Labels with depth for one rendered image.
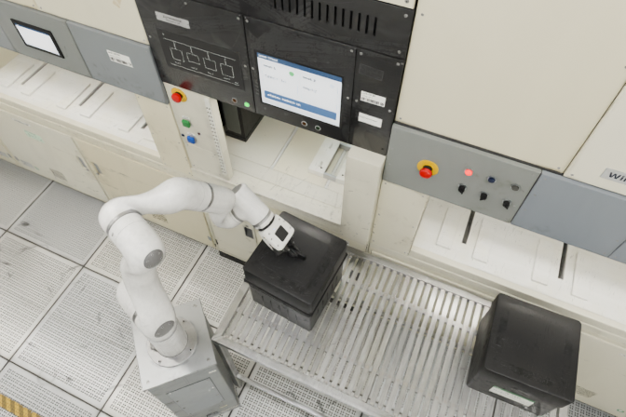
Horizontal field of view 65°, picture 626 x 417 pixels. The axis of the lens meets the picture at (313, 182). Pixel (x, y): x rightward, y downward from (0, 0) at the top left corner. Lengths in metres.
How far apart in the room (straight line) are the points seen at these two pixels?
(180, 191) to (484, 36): 0.86
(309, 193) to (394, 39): 1.03
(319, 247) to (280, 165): 0.59
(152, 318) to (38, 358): 1.55
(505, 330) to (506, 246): 0.45
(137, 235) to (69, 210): 2.19
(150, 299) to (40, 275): 1.80
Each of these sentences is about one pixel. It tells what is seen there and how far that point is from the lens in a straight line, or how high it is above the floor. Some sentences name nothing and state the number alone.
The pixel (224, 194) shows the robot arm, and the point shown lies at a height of 1.44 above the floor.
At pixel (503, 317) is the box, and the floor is 1.01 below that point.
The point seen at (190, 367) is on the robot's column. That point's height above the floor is 0.76.
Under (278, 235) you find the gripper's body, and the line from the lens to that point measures 1.72.
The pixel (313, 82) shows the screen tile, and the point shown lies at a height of 1.63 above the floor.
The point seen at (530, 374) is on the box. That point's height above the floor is 1.01.
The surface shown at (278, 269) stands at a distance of 1.78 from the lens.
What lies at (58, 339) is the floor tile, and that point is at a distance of 3.12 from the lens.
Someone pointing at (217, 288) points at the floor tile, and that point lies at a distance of 2.95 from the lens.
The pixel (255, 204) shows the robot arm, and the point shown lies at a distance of 1.66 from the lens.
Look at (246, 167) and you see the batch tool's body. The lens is 2.28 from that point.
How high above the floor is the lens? 2.66
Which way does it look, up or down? 54 degrees down
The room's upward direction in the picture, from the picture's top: straight up
